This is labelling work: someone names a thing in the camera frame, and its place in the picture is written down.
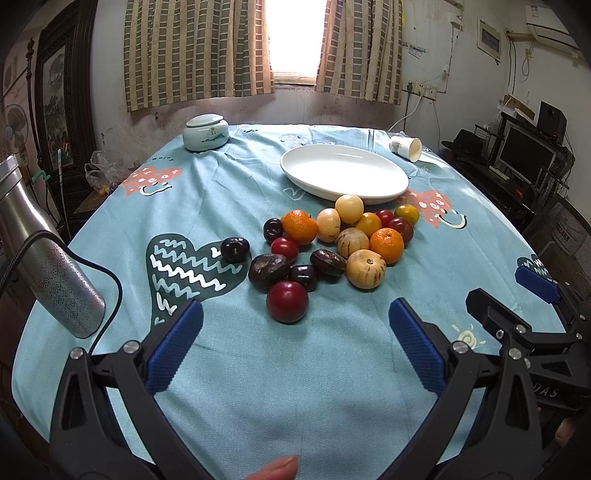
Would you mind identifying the right checkered curtain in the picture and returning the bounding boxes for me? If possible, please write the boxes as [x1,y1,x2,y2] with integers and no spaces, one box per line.
[315,0,404,105]

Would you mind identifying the small dark plum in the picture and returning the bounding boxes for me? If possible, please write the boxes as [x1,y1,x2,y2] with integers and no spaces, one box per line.
[290,264,318,292]

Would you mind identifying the white paper cup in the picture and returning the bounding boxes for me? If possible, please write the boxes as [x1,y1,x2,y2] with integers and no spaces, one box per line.
[389,136,423,163]

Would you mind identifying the computer monitor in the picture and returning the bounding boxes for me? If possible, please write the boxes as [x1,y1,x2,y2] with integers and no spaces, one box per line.
[497,124,556,188]

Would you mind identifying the checkered curtain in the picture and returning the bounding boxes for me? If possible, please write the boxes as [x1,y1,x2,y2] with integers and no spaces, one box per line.
[315,0,404,105]
[123,0,274,112]

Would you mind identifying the pale oblong fruit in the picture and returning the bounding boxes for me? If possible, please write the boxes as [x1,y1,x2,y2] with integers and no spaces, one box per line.
[315,208,341,243]

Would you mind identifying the small red plum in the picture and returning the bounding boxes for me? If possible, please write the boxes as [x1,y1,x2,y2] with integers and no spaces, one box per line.
[270,237,300,264]

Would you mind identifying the air conditioner unit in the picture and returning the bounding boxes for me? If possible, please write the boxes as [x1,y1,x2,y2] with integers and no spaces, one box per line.
[525,3,580,55]

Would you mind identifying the celadon lidded jar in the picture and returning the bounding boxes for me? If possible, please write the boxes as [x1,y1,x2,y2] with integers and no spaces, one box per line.
[181,113,229,152]

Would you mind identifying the large red plum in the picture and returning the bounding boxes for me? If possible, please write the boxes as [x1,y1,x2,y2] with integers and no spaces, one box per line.
[266,281,308,324]

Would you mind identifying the orange tangerine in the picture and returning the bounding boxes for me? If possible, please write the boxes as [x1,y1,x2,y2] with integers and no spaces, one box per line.
[280,210,318,245]
[370,228,405,265]

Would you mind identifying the black cable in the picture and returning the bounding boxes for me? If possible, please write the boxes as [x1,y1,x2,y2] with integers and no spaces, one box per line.
[0,230,124,356]

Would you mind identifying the pale yellow round fruit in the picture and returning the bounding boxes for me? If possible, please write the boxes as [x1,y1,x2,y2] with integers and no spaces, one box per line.
[335,195,365,224]

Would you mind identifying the dark brown passion fruit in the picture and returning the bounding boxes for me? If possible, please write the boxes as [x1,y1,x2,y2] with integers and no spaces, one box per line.
[249,253,290,292]

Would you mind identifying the white oval plate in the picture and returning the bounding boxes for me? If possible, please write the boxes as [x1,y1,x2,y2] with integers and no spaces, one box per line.
[280,144,410,205]

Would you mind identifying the orange tangerine left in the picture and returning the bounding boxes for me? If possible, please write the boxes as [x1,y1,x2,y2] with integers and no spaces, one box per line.
[280,210,318,245]

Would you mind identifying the light blue patterned tablecloth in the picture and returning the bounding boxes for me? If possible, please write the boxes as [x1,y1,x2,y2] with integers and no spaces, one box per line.
[11,125,562,479]

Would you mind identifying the small orange fruit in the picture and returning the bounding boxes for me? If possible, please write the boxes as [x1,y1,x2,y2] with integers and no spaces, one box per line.
[355,212,383,238]

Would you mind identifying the dark brown wrinkled fruit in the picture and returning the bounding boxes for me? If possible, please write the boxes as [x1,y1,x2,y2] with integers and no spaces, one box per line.
[310,249,346,278]

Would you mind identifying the striped tan pepino fruit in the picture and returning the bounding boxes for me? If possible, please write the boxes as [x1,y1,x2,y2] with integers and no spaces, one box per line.
[335,227,370,259]

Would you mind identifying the wall power strip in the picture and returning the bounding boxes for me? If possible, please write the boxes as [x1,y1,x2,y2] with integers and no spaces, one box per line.
[404,82,439,101]

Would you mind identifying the black speaker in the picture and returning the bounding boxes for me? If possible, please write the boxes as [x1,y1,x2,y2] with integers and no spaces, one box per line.
[537,101,567,143]

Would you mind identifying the framed painting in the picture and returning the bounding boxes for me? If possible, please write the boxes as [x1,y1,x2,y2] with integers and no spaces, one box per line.
[35,11,95,172]

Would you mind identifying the electric fan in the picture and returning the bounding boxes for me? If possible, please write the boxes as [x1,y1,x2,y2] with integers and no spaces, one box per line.
[1,104,28,155]

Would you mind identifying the dark purple plum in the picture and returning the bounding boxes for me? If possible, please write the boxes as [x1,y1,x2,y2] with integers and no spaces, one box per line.
[221,236,250,264]

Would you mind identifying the silver metal flask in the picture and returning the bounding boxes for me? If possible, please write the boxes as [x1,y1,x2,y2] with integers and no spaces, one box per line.
[1,155,105,339]

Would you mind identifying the dark red plum right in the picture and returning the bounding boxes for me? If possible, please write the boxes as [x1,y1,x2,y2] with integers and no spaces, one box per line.
[389,217,414,245]

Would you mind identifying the person's left hand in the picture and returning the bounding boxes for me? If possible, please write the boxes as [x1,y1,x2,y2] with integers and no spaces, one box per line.
[245,456,298,480]

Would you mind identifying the small red cherry fruit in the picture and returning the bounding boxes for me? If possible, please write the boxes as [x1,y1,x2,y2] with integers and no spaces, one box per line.
[376,209,394,228]

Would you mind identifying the dark cherry plum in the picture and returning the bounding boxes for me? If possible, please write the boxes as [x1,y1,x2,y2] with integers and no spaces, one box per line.
[263,218,283,245]

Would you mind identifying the large tan melon fruit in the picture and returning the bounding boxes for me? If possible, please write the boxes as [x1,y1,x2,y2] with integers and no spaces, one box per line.
[346,249,387,290]

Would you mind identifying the person's right hand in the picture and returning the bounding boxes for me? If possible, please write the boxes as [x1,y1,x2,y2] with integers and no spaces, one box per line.
[537,406,577,448]

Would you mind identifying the left checkered curtain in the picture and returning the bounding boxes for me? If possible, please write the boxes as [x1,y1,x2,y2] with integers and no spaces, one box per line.
[123,0,274,112]

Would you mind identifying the plastic bag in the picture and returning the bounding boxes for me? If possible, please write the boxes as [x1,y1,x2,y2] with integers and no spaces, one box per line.
[84,150,128,195]

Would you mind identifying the small yellow-orange fruit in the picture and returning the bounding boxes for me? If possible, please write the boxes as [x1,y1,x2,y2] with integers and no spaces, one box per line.
[394,204,420,225]

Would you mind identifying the orange tangerine right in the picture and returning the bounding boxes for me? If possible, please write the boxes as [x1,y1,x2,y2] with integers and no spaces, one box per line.
[370,228,405,265]

